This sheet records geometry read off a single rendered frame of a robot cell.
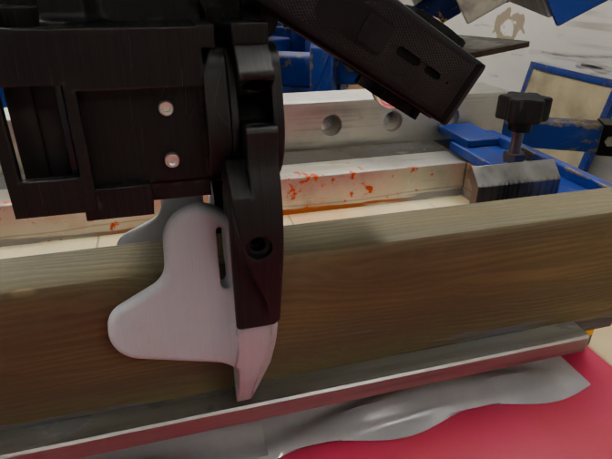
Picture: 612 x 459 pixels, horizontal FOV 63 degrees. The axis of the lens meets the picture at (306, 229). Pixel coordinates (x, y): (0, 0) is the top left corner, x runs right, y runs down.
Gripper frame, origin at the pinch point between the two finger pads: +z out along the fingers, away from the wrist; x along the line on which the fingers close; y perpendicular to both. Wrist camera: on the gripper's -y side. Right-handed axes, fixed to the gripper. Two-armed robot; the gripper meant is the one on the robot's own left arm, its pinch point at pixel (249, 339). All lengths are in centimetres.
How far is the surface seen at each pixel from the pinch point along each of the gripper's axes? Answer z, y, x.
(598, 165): 66, -200, -168
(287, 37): -2, -28, -106
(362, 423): 4.5, -5.0, 2.2
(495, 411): 4.8, -12.0, 3.0
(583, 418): 4.8, -16.0, 4.6
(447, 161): 1.1, -23.7, -23.2
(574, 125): 8, -66, -52
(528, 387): 4.5, -14.5, 2.3
